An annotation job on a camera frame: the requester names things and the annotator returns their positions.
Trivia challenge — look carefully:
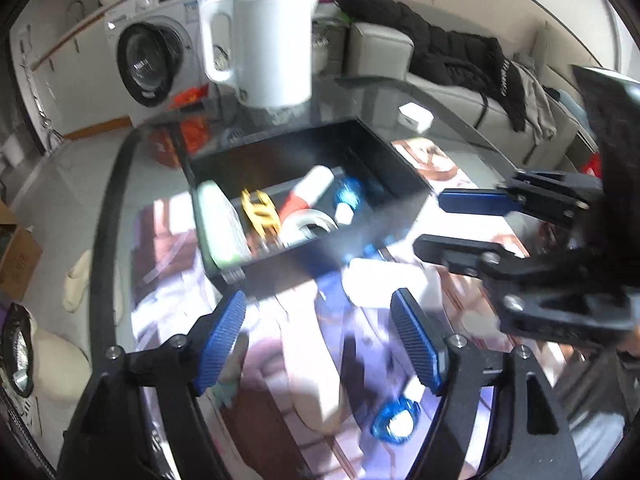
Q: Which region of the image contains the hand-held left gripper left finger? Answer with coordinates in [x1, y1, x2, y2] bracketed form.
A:
[57, 290, 248, 480]

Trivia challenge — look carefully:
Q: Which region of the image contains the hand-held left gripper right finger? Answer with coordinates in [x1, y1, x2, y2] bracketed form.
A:
[390, 287, 583, 480]

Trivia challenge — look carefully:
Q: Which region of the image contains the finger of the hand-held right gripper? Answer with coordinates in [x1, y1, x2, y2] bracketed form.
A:
[439, 170, 601, 231]
[414, 234, 527, 282]

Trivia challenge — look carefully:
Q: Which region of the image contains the translucent white case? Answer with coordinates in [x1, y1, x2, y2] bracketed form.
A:
[342, 255, 441, 307]

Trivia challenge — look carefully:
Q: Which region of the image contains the green and white pack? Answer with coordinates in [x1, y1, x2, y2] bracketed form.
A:
[196, 180, 251, 268]

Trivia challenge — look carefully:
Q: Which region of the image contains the yellow chain clip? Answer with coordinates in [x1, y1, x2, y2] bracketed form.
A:
[241, 189, 281, 251]

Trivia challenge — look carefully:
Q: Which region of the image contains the white tape roll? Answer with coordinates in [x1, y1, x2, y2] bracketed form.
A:
[280, 209, 340, 248]

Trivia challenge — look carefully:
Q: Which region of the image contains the white bottle with orange cap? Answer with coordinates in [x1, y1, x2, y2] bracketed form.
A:
[277, 166, 335, 223]

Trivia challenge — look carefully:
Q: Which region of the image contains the black rectangular box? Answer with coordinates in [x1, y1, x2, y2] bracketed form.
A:
[190, 117, 435, 291]

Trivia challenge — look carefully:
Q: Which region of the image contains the white charger cube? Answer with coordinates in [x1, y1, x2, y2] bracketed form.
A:
[399, 102, 434, 131]

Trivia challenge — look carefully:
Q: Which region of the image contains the grey garment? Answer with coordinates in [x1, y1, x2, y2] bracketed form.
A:
[510, 52, 558, 141]

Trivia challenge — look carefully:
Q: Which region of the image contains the black jacket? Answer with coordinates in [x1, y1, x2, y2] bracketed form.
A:
[340, 0, 526, 131]

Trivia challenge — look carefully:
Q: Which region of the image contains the beige slipper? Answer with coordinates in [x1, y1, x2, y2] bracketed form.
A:
[62, 250, 96, 313]

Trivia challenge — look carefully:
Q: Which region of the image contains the beige soft object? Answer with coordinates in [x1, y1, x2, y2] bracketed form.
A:
[30, 327, 91, 401]

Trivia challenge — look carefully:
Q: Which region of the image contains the grey sofa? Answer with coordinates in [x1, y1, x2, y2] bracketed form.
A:
[347, 22, 601, 171]

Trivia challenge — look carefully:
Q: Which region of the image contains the person's grey clothing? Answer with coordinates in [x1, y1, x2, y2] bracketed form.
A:
[552, 345, 640, 480]

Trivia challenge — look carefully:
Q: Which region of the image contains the dark round shiny object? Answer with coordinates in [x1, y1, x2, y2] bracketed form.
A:
[0, 302, 36, 398]

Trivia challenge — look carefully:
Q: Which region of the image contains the cardboard box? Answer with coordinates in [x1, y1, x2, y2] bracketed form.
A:
[0, 200, 43, 301]

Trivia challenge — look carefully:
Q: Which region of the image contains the white electric kettle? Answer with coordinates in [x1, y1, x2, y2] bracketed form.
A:
[199, 0, 319, 109]

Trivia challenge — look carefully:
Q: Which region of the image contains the white washing machine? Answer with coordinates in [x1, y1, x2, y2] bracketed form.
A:
[103, 0, 216, 126]

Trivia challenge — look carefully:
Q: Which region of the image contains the white kitchen cabinet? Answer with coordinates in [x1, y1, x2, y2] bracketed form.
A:
[10, 0, 126, 76]

